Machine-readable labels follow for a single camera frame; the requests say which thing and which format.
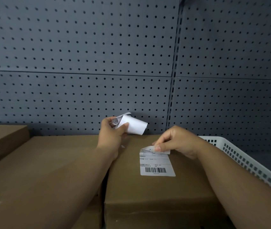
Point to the person's right hand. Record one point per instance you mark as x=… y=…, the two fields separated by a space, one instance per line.
x=183 y=141

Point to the person's left hand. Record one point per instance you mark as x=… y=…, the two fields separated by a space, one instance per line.
x=109 y=140

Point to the person's right thumb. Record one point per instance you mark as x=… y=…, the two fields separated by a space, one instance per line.
x=164 y=146

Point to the person's left thumb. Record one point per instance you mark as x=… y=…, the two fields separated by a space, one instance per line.
x=123 y=129

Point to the curled white backing paper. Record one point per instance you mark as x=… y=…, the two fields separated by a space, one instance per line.
x=135 y=125

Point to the white barcode shipping label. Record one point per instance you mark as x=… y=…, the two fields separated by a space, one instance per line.
x=156 y=164

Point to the person's left forearm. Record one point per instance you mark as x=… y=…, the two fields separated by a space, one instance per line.
x=61 y=188

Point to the person's right forearm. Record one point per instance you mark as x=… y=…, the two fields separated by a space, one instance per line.
x=240 y=188

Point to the labelled brown cardboard box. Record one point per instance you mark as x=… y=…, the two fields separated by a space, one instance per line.
x=161 y=200

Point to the grey pegboard panel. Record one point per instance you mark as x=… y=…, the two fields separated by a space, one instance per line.
x=73 y=100
x=230 y=107
x=78 y=33
x=235 y=38

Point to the grey slotted shelf upright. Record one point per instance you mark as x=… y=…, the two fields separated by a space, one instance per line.
x=174 y=69

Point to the large plain brown cardboard box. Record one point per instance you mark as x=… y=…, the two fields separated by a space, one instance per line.
x=42 y=150

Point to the white plastic mesh basket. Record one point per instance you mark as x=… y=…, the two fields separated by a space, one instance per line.
x=247 y=162

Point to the small plain brown cardboard box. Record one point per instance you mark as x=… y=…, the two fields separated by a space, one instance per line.
x=2 y=140

